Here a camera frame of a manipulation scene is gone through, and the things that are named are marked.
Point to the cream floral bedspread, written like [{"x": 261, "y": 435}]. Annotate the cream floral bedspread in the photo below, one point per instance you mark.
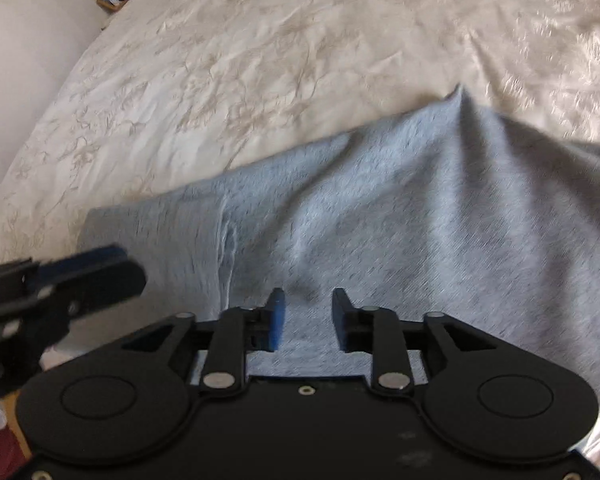
[{"x": 280, "y": 60}]

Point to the grey speckled pants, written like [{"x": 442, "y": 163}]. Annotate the grey speckled pants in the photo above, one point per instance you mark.
[{"x": 430, "y": 210}]

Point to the wooden picture frame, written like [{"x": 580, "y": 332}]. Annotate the wooden picture frame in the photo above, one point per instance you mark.
[{"x": 113, "y": 0}]

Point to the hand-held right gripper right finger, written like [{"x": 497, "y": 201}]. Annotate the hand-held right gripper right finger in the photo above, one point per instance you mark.
[{"x": 341, "y": 317}]

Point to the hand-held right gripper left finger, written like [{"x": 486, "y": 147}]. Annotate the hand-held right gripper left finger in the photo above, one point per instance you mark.
[{"x": 276, "y": 320}]

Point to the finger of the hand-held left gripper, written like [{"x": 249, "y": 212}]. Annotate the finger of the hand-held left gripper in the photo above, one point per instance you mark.
[
  {"x": 110, "y": 282},
  {"x": 80, "y": 260}
]

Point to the cream nightstand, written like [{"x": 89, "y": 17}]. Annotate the cream nightstand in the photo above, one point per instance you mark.
[{"x": 111, "y": 17}]

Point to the person's dark red clothing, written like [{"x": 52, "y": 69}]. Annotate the person's dark red clothing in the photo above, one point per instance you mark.
[{"x": 2, "y": 452}]

